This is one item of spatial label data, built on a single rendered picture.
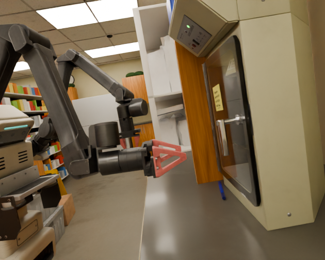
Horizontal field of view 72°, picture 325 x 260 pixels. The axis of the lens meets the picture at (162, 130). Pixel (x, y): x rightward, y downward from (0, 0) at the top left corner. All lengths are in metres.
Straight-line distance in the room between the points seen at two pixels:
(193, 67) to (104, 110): 4.70
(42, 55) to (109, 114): 4.82
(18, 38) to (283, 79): 0.64
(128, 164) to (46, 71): 0.32
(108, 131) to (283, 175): 0.41
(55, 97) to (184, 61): 0.48
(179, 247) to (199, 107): 0.51
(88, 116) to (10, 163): 4.56
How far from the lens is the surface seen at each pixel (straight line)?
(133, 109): 0.89
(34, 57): 0.70
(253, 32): 0.55
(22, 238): 1.16
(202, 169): 0.90
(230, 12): 0.54
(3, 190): 1.04
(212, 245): 0.57
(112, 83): 0.99
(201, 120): 0.87
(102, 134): 0.54
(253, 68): 0.53
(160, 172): 0.49
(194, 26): 0.64
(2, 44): 0.78
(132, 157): 0.53
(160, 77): 1.90
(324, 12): 1.04
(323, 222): 0.66
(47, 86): 0.65
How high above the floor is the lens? 1.26
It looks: 6 degrees down
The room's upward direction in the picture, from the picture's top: 10 degrees counter-clockwise
